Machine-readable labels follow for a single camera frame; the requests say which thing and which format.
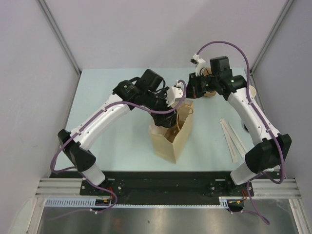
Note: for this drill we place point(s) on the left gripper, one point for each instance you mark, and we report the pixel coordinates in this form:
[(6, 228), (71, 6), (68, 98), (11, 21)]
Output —
[(160, 119)]

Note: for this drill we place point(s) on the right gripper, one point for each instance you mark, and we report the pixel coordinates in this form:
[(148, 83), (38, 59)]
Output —
[(192, 90)]

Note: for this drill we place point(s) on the cardboard cup carrier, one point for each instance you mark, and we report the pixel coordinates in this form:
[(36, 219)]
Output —
[(171, 134), (210, 92)]

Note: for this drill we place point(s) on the brown paper bag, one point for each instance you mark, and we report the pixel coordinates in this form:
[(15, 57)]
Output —
[(168, 143)]

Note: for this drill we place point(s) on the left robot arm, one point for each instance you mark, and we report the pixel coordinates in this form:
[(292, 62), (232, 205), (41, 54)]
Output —
[(148, 91)]

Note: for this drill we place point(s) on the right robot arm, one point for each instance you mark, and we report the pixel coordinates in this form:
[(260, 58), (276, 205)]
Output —
[(270, 146)]

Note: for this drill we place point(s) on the wrapped straw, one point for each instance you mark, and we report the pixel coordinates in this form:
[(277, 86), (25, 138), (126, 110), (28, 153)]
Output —
[(238, 138), (229, 142), (239, 150)]

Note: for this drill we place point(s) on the stack of paper cups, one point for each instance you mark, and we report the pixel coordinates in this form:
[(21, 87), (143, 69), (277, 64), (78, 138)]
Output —
[(252, 91)]

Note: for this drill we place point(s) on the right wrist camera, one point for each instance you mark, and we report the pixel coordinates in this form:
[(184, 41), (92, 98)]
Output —
[(199, 63)]

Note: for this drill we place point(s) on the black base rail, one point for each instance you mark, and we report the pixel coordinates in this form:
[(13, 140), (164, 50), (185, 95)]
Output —
[(168, 188)]

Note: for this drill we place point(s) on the white cable duct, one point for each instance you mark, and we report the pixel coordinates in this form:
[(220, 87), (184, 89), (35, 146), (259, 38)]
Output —
[(67, 202)]

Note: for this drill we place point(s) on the aluminium frame rail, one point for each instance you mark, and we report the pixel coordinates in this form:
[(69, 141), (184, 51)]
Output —
[(283, 206)]

